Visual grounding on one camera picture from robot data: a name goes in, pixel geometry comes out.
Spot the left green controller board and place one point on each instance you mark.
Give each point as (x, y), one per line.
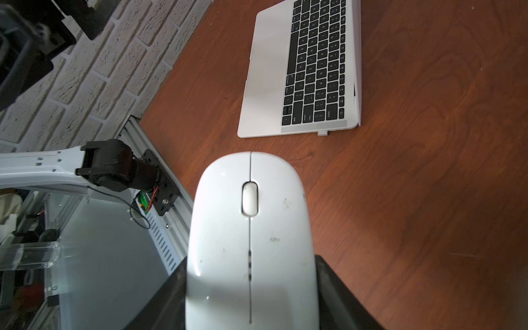
(144, 200)

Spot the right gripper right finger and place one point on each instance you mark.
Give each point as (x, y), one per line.
(338, 307)

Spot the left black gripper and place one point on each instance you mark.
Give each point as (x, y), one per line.
(33, 33)

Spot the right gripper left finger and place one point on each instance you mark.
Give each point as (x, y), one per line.
(166, 309)

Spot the white wireless mouse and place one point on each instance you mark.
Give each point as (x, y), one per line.
(250, 262)

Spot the silver open laptop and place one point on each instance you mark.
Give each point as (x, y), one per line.
(305, 71)

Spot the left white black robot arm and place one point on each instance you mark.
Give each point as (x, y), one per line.
(109, 164)

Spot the aluminium front rail frame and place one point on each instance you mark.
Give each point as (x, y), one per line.
(170, 216)

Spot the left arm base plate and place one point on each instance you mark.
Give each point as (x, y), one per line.
(155, 176)

